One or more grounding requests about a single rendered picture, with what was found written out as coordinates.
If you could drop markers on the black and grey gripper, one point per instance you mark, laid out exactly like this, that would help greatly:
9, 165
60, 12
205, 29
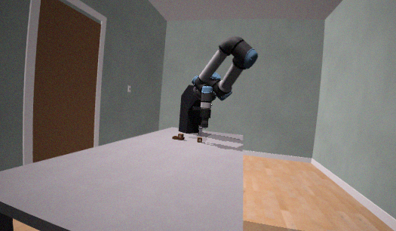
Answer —
205, 111

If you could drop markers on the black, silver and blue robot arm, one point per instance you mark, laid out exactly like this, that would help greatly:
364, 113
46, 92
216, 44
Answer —
244, 57

